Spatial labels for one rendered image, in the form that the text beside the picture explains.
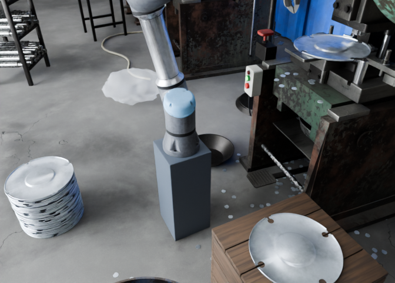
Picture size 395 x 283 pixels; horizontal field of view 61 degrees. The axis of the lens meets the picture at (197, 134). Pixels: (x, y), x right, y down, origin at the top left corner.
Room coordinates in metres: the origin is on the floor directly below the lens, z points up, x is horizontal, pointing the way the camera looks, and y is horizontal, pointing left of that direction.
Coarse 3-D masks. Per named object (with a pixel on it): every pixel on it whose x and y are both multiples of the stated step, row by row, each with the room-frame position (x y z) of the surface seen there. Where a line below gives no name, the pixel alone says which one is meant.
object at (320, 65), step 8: (288, 48) 1.28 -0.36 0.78; (296, 56) 1.21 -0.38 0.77; (304, 56) 1.19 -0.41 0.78; (312, 64) 1.29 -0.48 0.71; (320, 64) 1.25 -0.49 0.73; (328, 64) 1.23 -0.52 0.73; (336, 64) 1.24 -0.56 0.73; (312, 72) 1.28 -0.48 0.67; (320, 72) 1.24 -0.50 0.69; (328, 72) 1.23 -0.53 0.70; (320, 80) 1.23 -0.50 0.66
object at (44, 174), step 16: (32, 160) 1.25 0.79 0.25; (48, 160) 1.25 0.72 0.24; (64, 160) 1.25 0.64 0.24; (16, 176) 1.14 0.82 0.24; (32, 176) 1.13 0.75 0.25; (48, 176) 1.13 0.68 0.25; (64, 176) 1.14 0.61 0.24; (16, 192) 1.03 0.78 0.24; (32, 192) 1.03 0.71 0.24; (48, 192) 1.03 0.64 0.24
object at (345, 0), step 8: (336, 0) 1.33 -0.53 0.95; (344, 0) 1.29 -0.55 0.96; (352, 0) 1.25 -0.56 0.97; (360, 0) 1.25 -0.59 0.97; (368, 0) 1.23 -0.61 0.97; (336, 8) 1.32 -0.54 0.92; (344, 8) 1.26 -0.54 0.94; (352, 8) 1.25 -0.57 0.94; (360, 8) 1.25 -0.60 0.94; (368, 8) 1.24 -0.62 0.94; (376, 8) 1.25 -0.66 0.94; (344, 16) 1.27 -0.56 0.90; (352, 16) 1.25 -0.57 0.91; (360, 16) 1.24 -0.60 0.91; (368, 16) 1.24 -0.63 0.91; (376, 16) 1.25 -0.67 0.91; (384, 16) 1.27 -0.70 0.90
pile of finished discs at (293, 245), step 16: (256, 224) 0.75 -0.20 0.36; (272, 224) 0.76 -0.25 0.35; (288, 224) 0.76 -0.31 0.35; (304, 224) 0.76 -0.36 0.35; (320, 224) 0.75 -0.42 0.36; (256, 240) 0.69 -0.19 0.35; (272, 240) 0.69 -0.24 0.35; (288, 240) 0.69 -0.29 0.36; (304, 240) 0.69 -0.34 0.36; (320, 240) 0.69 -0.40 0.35; (336, 240) 0.69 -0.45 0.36; (256, 256) 0.63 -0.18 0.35; (272, 256) 0.63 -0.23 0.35; (288, 256) 0.63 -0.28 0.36; (304, 256) 0.63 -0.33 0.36; (320, 256) 0.63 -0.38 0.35; (336, 256) 0.63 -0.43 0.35; (272, 272) 0.58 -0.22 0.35; (288, 272) 0.58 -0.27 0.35; (304, 272) 0.58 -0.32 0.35; (320, 272) 0.58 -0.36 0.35; (336, 272) 0.58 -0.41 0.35
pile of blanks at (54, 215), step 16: (64, 192) 1.06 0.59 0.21; (80, 192) 1.18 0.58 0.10; (16, 208) 1.00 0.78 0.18; (32, 208) 0.98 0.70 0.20; (48, 208) 1.00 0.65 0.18; (64, 208) 1.04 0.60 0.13; (80, 208) 1.12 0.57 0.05; (32, 224) 1.00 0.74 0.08; (48, 224) 1.00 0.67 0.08; (64, 224) 1.03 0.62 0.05
